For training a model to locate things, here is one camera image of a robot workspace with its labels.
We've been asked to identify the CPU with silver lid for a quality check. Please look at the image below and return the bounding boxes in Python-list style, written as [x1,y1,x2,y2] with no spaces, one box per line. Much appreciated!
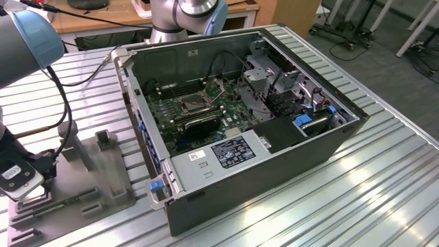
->
[21,194,47,204]

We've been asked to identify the black RAM slot bank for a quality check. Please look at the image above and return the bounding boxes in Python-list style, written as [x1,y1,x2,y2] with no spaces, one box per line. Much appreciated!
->
[159,81,205,100]

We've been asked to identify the CPU socket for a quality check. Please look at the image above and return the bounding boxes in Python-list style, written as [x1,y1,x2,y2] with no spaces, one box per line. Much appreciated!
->
[181,95,210,115]

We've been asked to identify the grey parts rack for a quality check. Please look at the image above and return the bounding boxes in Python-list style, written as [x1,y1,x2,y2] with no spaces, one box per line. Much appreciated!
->
[7,120,138,245]

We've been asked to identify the green RAM stick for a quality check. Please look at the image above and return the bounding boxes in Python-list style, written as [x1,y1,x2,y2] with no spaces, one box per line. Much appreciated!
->
[33,192,95,216]

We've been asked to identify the silver power supply unit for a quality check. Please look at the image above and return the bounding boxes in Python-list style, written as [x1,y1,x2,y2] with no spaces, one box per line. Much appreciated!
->
[169,129,274,194]

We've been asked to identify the wooden desk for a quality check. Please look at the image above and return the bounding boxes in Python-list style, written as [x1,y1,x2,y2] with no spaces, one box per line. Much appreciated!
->
[47,0,262,49]

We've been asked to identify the black graphics card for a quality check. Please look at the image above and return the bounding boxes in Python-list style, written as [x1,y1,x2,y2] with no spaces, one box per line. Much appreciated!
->
[185,114,222,138]

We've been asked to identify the black monitor stand base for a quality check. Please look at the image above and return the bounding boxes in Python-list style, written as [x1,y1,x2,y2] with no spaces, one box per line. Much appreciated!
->
[67,0,110,10]

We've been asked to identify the metal socket cover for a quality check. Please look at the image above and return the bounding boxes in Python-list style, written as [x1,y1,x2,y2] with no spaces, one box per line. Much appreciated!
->
[210,78,230,102]

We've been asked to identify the green motherboard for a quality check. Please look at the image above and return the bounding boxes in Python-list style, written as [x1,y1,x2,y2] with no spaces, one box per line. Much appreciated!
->
[146,77,262,151]

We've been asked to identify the black open PC case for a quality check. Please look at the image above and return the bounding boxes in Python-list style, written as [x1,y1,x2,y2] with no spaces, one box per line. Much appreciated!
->
[111,28,370,237]

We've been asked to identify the silver drive cage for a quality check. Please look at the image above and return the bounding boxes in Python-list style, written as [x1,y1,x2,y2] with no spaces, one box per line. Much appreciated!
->
[240,38,310,109]

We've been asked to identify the black plastic shroud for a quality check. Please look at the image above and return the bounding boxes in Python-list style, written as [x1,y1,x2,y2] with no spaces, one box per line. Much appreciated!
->
[253,117,312,154]

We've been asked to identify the hard disk in blue carrier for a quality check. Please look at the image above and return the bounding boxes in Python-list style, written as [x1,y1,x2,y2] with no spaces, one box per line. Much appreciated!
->
[294,114,340,138]

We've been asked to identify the wooden side panel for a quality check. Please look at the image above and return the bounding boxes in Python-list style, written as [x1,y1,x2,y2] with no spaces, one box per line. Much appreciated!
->
[256,0,324,26]

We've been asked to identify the black wheeled stand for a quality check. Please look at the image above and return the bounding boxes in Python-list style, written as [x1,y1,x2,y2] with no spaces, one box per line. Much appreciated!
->
[309,0,377,51]

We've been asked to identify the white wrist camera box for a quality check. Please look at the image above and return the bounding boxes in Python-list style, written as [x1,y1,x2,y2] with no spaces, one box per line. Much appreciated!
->
[0,160,46,202]

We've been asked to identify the thin black cable with plug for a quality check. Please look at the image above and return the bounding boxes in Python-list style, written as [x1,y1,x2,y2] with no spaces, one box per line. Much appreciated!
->
[58,45,123,87]

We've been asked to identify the black looped cable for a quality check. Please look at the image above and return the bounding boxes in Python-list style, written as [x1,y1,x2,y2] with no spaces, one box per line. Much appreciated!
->
[203,50,244,85]

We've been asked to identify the white table frame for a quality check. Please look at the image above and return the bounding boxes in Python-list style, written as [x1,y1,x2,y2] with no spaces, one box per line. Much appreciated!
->
[397,0,439,58]

